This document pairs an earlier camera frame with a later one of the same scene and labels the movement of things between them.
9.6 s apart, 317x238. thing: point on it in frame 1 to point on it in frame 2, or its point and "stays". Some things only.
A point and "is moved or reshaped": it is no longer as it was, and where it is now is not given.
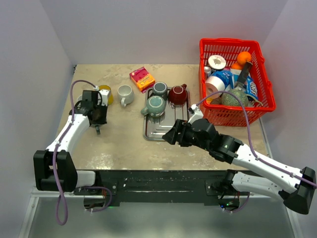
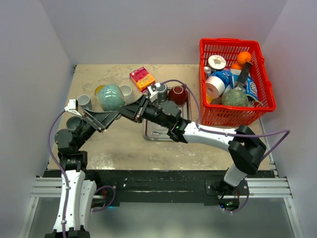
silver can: [207, 71] stays
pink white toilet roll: [214, 84] stays
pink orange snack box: [142, 79] stays
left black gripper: [103, 120] to [99, 120]
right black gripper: [181, 126] to [138, 107]
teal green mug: [156, 106] is moved or reshaped
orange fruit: [243, 57] stays
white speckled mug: [126, 94] stays
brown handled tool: [242, 76] stays
